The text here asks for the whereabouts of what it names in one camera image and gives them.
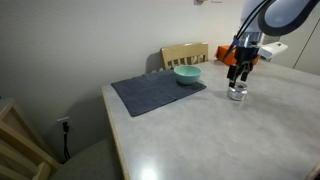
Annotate black power cable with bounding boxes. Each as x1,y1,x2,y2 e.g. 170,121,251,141
61,121,72,162

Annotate green bowl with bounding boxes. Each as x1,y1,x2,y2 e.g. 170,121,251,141
173,65,202,85

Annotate white wall outlet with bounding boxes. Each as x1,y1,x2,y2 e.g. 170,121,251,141
56,117,71,132

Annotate silver candle tin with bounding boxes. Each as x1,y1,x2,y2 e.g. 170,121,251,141
227,88,247,101

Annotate dark blue cloth mat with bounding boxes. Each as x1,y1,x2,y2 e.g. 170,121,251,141
111,70,206,117

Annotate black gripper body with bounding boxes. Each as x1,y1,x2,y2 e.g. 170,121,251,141
234,46,258,68

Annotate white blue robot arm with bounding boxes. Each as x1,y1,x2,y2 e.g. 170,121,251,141
226,0,319,88

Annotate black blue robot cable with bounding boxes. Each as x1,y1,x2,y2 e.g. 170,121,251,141
222,0,271,62

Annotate silver tin lid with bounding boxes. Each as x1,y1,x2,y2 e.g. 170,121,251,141
231,82,247,91

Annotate wooden chair front left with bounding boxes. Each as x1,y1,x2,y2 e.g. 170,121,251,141
0,99,61,180

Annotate orange box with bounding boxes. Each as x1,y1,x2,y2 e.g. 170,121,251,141
215,45,261,67

